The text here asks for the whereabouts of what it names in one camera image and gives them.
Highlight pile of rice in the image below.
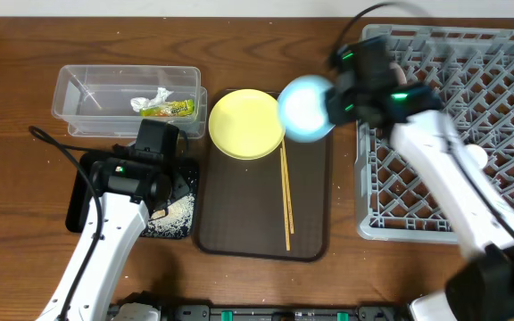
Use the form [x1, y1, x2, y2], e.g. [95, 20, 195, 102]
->
[141, 193, 195, 240]

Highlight light blue bowl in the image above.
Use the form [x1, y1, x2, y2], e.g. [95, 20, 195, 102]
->
[278, 75, 335, 143]

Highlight pink white bowl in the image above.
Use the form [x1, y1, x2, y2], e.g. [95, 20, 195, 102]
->
[389, 62, 407, 86]

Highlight green snack wrapper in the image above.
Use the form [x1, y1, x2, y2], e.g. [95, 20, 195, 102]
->
[139, 99, 195, 117]

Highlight wooden chopstick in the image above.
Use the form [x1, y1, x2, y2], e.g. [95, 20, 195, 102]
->
[281, 139, 294, 235]
[279, 147, 291, 251]

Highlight white tissue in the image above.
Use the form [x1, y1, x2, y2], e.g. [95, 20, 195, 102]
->
[130, 87, 173, 112]

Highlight yellow plate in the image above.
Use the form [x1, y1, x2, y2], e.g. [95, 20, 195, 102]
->
[208, 89, 285, 161]

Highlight small white cup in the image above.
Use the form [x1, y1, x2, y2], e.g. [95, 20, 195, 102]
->
[466, 144, 488, 169]

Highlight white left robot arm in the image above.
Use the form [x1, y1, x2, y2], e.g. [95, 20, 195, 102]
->
[39, 158, 199, 320]

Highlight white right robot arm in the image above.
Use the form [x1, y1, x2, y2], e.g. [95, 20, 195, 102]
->
[327, 71, 514, 320]

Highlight grey dishwasher rack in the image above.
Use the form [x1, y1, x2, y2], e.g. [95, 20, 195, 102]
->
[354, 24, 514, 243]

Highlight black square tray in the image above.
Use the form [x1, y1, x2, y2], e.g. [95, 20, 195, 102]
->
[65, 159, 200, 233]

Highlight dark brown serving tray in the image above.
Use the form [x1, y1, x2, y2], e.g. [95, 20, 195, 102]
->
[193, 89, 334, 262]

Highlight clear plastic bin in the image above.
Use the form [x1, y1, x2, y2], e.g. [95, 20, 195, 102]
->
[52, 65, 207, 139]

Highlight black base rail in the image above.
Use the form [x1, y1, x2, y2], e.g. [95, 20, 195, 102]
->
[105, 292, 411, 321]

